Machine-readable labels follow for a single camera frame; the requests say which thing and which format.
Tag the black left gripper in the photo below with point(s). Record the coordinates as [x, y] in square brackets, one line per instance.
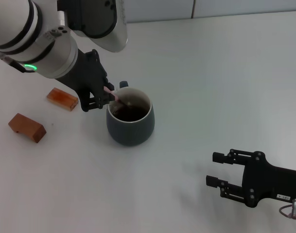
[87, 75]

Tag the flat wooden block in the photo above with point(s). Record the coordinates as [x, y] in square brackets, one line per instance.
[62, 98]

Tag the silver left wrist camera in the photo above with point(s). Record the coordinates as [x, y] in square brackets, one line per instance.
[96, 19]

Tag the grey ceramic cup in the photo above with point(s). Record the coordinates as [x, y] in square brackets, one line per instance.
[128, 133]

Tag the dark brown coffee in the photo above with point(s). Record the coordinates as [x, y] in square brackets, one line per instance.
[135, 114]

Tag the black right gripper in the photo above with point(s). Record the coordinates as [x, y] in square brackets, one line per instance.
[258, 180]

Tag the thick wooden block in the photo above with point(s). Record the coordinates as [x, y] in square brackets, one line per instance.
[28, 126]

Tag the silver metal connector plug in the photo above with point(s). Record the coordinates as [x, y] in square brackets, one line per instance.
[295, 208]

